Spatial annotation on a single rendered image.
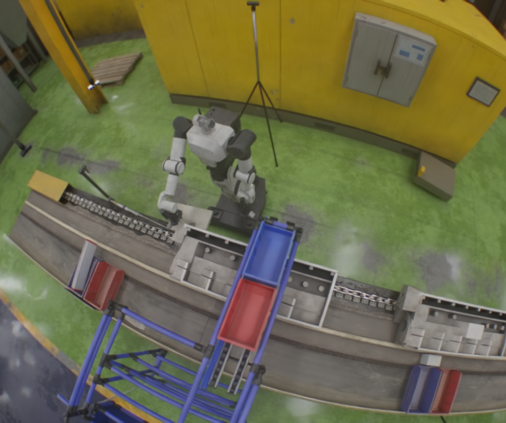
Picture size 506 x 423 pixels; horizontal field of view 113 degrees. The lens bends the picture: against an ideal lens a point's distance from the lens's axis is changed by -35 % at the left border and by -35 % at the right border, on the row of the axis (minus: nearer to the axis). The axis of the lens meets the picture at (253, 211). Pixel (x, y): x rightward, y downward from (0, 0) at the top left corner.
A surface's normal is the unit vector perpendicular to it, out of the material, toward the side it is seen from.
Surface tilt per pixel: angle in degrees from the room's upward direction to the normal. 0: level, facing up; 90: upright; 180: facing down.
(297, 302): 10
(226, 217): 0
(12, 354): 0
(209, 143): 45
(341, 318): 0
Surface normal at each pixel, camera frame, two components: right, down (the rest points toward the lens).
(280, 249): -0.04, -0.51
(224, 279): -0.12, -0.27
